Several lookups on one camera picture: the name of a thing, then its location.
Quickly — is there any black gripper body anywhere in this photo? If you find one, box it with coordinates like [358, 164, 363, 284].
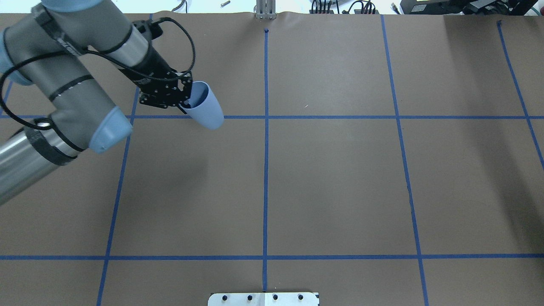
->
[139, 70, 193, 110]

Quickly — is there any light blue plastic cup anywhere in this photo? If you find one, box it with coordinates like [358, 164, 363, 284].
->
[187, 81, 225, 130]

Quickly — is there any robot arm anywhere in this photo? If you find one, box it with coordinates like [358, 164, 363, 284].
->
[1, 0, 194, 204]

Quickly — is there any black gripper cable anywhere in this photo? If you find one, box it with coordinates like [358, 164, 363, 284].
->
[0, 17, 196, 130]

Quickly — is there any aluminium frame post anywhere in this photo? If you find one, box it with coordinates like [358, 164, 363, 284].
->
[254, 0, 277, 20]

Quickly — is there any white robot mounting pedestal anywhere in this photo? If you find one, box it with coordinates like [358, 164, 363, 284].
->
[207, 292, 320, 306]

